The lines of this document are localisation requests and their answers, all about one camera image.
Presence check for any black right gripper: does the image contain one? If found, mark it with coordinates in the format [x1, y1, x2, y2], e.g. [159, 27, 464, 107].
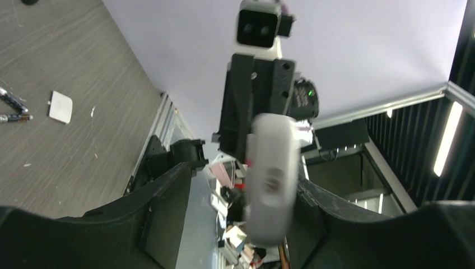
[216, 53, 319, 162]

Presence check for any white battery cover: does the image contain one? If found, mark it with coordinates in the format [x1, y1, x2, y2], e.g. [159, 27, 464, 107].
[48, 91, 73, 124]

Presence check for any black battery lower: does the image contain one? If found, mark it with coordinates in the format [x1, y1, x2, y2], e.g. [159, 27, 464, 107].
[0, 114, 33, 123]

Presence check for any black battery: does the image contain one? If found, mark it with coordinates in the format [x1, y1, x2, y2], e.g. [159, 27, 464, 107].
[0, 114, 33, 123]
[1, 87, 28, 114]

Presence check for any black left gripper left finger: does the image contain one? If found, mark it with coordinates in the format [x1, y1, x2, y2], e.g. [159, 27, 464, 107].
[1, 163, 192, 268]

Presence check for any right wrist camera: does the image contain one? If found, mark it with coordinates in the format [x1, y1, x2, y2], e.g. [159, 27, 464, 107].
[233, 1, 296, 61]

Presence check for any black battery upper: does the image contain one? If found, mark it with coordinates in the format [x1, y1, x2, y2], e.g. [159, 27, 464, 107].
[1, 87, 28, 114]

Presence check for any black tripod stand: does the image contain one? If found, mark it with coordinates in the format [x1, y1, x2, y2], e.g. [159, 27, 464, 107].
[21, 0, 39, 6]

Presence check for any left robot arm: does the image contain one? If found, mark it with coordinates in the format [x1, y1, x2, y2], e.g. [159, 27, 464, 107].
[1, 136, 474, 268]

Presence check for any white remote control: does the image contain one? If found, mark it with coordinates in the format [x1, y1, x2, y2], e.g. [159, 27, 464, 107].
[245, 113, 300, 248]

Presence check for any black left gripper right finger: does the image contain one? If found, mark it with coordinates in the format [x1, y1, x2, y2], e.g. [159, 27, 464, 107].
[287, 177, 474, 268]

